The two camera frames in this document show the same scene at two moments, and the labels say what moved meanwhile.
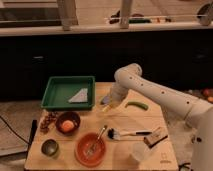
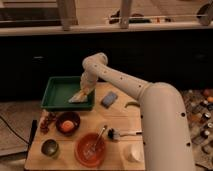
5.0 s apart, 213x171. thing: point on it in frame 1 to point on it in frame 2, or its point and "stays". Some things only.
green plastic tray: x=60 y=90 stays
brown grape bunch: x=46 y=119 stays
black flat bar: x=33 y=132 stays
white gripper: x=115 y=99 to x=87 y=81
